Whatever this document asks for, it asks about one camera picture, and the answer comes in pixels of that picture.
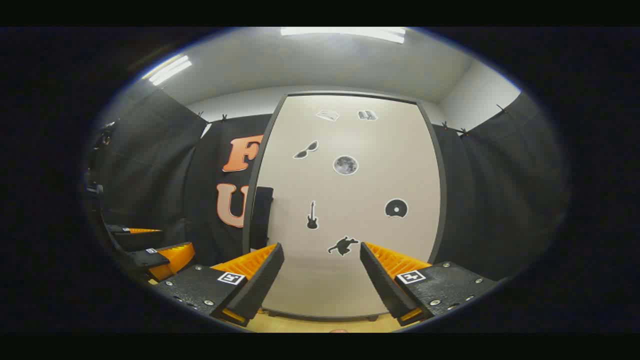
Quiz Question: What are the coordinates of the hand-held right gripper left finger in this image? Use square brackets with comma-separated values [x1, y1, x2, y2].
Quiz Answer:
[152, 242, 285, 328]

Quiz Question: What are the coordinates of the black backdrop cloth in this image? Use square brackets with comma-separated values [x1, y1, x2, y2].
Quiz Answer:
[85, 80, 568, 283]

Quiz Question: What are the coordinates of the narrow ceiling light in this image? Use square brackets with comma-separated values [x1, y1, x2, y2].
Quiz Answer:
[141, 54, 193, 87]

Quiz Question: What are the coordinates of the white cabinet door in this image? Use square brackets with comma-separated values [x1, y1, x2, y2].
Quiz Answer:
[248, 94, 442, 318]

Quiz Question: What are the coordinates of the grey cabinet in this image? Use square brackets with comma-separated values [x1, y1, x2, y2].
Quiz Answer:
[242, 91, 447, 322]

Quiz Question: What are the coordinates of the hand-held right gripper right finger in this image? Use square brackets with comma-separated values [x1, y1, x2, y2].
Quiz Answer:
[360, 242, 498, 327]

